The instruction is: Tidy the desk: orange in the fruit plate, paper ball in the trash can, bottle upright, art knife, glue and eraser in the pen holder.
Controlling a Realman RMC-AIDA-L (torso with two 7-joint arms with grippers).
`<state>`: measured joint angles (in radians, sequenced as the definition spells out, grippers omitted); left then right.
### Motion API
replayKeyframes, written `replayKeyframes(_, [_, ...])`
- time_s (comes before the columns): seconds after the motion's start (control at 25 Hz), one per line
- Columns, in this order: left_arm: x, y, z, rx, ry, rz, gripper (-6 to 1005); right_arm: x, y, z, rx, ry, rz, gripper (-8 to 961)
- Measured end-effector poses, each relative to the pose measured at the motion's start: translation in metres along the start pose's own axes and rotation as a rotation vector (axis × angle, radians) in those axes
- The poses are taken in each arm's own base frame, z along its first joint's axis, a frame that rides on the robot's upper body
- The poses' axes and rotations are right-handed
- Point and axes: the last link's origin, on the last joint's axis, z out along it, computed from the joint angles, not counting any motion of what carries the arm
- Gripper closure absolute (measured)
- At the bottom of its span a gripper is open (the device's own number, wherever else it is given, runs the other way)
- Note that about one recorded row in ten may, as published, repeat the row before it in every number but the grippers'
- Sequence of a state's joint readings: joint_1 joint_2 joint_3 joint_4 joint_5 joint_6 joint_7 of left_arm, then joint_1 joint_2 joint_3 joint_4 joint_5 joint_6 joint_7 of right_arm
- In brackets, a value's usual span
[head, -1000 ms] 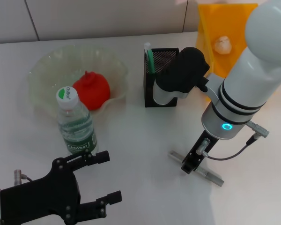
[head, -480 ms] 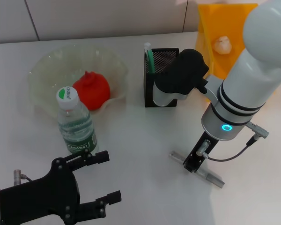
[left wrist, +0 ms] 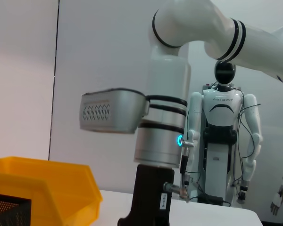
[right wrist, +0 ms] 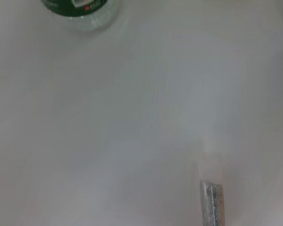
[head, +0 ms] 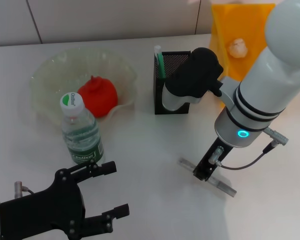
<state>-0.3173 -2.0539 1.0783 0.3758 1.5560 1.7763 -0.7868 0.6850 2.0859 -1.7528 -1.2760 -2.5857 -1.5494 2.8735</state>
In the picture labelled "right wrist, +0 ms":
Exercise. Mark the grey silver pen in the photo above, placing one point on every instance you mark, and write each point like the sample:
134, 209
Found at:
212, 204

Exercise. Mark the clear green-label water bottle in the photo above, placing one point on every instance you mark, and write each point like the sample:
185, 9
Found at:
85, 11

